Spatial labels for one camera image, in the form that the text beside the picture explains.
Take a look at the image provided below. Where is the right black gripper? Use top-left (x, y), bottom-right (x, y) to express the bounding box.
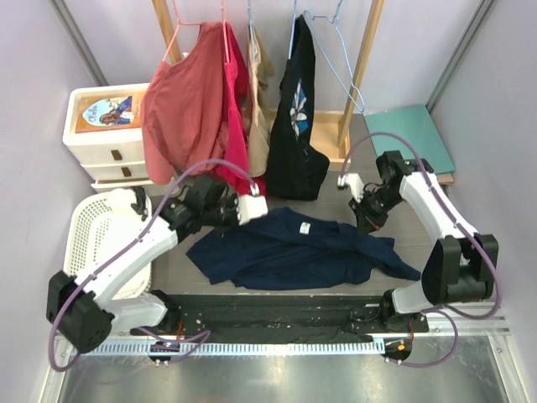
top-left (349, 186), bottom-right (404, 237)

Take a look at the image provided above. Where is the navy blue t shirt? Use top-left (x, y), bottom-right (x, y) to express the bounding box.
top-left (186, 207), bottom-right (420, 290)

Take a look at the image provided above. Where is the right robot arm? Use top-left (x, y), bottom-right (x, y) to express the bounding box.
top-left (337, 151), bottom-right (500, 332)

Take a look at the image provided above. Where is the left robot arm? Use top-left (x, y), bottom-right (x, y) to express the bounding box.
top-left (45, 175), bottom-right (267, 353)

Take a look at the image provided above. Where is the black printed hanging shirt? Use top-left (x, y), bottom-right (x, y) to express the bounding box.
top-left (265, 16), bottom-right (330, 201)

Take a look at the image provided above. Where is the beige hanging shirt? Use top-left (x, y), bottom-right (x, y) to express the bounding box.
top-left (246, 25), bottom-right (275, 177)

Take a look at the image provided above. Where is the salmon red hanging shirt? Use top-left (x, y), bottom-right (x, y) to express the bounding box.
top-left (140, 22), bottom-right (227, 185)

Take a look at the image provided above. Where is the magenta pink hanging shirt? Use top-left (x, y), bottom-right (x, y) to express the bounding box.
top-left (216, 22), bottom-right (267, 196)

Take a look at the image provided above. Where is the tan board under teal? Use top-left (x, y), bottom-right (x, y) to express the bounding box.
top-left (436, 174), bottom-right (454, 186)

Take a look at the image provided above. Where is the white cloth in basket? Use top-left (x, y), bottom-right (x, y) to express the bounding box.
top-left (106, 186), bottom-right (149, 222)

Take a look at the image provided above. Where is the wooden clothes rack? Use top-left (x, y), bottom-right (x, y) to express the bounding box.
top-left (153, 1), bottom-right (384, 170)

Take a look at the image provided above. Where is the white drawer cabinet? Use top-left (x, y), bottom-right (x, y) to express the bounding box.
top-left (63, 83), bottom-right (170, 196)

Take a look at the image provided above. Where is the illustrated book on cabinet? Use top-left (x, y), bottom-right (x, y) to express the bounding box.
top-left (75, 95), bottom-right (140, 133)

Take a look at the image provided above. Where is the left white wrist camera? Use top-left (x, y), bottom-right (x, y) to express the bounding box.
top-left (237, 184), bottom-right (269, 226)

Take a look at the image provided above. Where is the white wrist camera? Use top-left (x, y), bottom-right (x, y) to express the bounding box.
top-left (336, 173), bottom-right (365, 203)
top-left (237, 184), bottom-right (269, 226)

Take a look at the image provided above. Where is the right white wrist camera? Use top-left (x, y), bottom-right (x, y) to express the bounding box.
top-left (336, 173), bottom-right (365, 203)

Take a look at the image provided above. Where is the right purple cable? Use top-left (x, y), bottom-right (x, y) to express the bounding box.
top-left (340, 132), bottom-right (504, 369)

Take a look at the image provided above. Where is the purple cable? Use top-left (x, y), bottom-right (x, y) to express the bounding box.
top-left (340, 132), bottom-right (504, 369)
top-left (48, 158), bottom-right (259, 372)

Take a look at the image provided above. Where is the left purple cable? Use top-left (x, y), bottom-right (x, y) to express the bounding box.
top-left (48, 158), bottom-right (259, 372)

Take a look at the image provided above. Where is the white slotted cable duct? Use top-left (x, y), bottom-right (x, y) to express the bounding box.
top-left (86, 338), bottom-right (385, 360)

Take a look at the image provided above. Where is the pink wire hanger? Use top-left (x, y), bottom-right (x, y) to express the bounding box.
top-left (163, 0), bottom-right (199, 64)

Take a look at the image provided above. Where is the empty blue wire hanger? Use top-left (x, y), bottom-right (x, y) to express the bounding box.
top-left (302, 1), bottom-right (366, 113)

